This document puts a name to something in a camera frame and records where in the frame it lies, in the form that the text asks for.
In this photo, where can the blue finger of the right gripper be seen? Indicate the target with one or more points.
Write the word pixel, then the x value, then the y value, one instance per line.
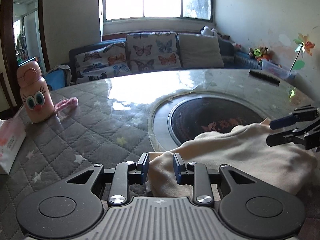
pixel 308 137
pixel 301 114

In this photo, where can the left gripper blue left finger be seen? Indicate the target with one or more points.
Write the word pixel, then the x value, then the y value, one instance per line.
pixel 124 175

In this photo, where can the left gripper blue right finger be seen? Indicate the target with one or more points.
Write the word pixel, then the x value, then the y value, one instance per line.
pixel 199 177

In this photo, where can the cream knit garment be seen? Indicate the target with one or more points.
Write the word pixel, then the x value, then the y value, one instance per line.
pixel 287 167

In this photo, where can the grey blanket on sofa arm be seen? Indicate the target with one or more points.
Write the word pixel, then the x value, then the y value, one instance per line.
pixel 61 74

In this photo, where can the black comb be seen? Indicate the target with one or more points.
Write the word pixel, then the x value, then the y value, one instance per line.
pixel 264 77

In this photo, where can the round black hotpot burner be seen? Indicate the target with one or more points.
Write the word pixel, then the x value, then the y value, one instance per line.
pixel 192 117

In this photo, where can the stuffed toys pile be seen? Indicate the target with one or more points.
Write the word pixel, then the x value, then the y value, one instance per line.
pixel 260 53

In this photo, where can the colourful paper pinwheel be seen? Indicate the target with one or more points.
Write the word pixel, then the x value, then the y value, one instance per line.
pixel 304 45

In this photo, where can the pink cartoon water bottle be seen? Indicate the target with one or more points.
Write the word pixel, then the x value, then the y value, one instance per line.
pixel 34 92

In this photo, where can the left butterfly cushion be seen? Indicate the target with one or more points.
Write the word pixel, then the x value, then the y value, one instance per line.
pixel 102 63

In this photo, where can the butterfly cushion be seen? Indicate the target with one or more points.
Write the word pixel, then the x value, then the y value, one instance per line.
pixel 155 51
pixel 102 63

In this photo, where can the plain beige cushion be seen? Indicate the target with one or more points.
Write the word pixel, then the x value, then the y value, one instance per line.
pixel 199 51

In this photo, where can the pink white tissue box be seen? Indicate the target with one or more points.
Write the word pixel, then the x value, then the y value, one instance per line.
pixel 12 135

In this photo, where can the white plush toy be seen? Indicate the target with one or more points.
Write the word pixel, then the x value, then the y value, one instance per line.
pixel 207 31

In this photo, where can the right butterfly cushion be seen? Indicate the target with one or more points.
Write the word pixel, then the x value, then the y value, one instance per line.
pixel 155 51

